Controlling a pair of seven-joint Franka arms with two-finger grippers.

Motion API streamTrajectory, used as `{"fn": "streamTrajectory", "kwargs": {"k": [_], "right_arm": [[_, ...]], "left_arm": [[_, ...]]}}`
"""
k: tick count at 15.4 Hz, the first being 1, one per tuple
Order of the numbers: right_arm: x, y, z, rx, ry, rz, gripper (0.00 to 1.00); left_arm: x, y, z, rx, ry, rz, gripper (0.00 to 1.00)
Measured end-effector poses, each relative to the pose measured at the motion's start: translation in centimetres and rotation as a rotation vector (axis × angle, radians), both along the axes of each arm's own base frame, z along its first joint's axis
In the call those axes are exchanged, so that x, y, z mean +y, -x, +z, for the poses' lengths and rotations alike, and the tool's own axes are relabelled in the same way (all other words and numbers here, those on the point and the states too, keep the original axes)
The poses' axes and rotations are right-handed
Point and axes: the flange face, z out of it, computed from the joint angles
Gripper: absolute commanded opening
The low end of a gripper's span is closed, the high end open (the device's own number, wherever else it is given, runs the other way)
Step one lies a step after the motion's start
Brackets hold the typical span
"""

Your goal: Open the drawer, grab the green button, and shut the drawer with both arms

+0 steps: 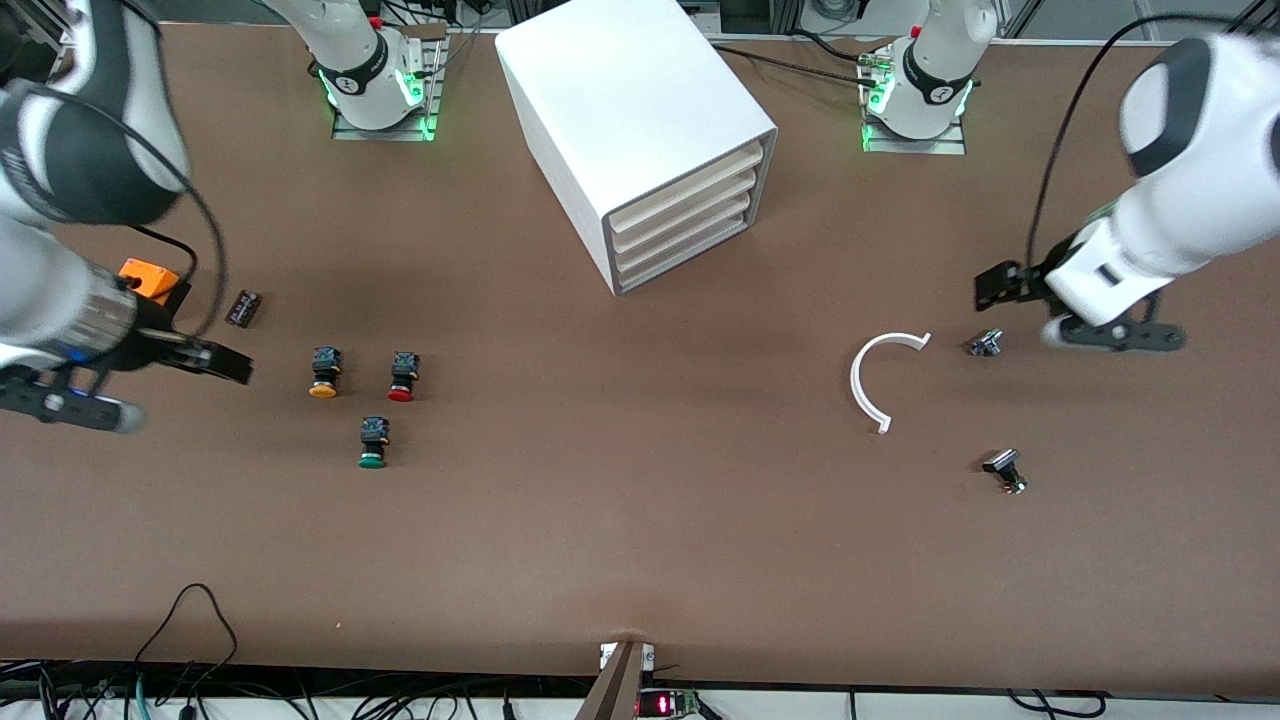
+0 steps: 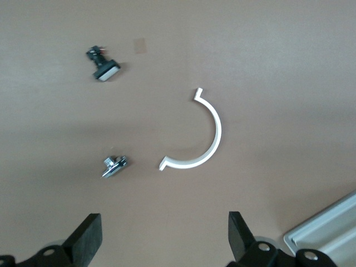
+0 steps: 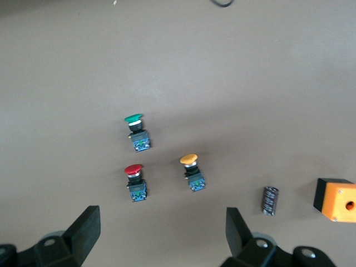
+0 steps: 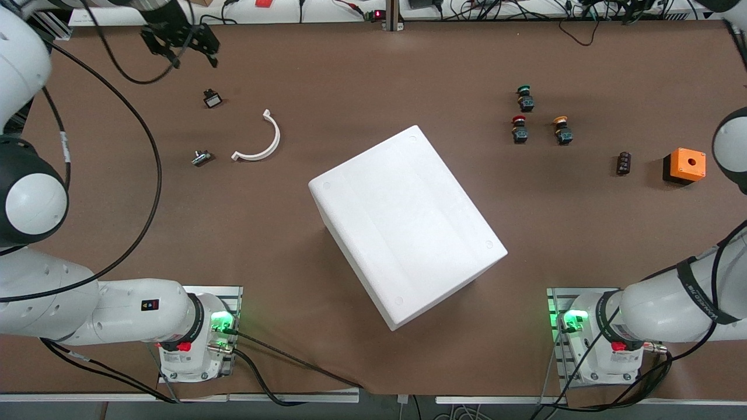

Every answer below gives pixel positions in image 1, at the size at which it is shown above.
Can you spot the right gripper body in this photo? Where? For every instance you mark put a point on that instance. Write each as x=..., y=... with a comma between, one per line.
x=152, y=344

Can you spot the green push button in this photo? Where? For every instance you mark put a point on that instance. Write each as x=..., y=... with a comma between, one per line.
x=374, y=440

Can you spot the white plastic tray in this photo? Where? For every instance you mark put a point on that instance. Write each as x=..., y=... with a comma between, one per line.
x=690, y=226

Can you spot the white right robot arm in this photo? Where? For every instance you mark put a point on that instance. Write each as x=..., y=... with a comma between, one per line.
x=90, y=150

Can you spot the yellow push button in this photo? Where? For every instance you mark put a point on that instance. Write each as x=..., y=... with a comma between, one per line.
x=324, y=375

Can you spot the red push button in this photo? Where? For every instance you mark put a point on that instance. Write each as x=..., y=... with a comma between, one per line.
x=402, y=378

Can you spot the small black contact block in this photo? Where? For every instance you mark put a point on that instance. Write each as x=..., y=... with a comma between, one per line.
x=243, y=308

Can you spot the white curved plastic arc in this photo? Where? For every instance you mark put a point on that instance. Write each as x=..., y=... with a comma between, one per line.
x=856, y=385

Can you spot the device with red display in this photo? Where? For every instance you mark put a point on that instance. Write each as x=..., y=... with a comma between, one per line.
x=665, y=705

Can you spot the orange button enclosure box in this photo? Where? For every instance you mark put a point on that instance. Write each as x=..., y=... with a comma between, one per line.
x=150, y=275

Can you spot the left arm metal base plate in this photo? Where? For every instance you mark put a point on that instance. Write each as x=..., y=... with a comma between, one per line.
x=940, y=147

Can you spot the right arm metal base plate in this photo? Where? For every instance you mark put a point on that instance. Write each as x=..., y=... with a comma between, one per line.
x=350, y=133

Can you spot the grey camera post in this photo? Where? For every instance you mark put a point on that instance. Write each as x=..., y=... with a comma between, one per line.
x=615, y=690

